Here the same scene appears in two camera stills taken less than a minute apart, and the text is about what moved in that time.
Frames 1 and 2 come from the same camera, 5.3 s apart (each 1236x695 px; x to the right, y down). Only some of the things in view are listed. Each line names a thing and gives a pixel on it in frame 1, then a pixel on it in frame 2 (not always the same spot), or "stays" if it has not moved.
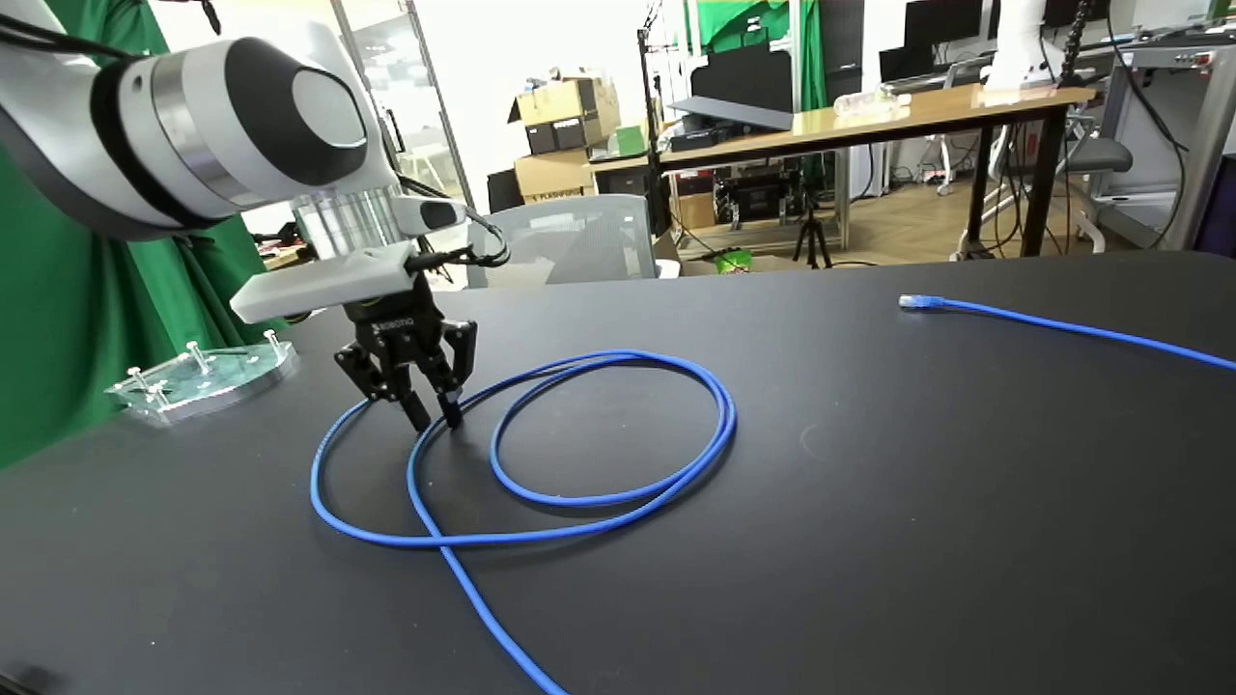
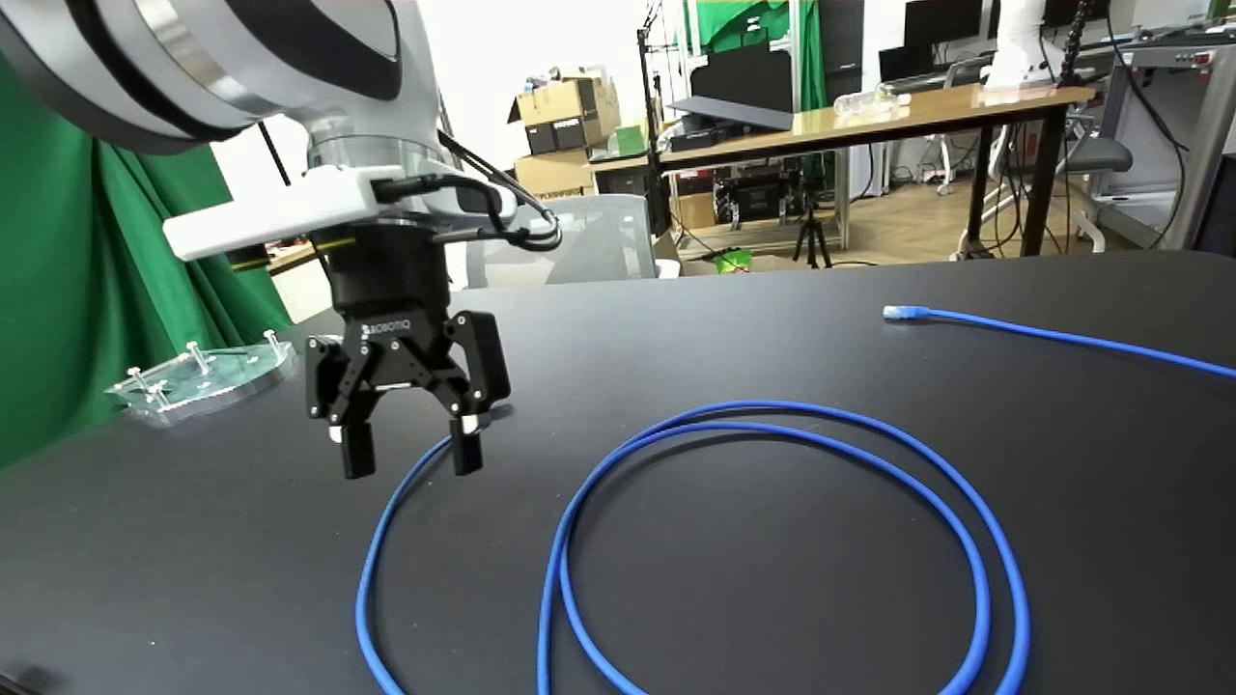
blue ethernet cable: (900, 298) -> (860, 457)
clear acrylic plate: (173, 388) stays
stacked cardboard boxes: (565, 116) stays
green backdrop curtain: (90, 298) stays
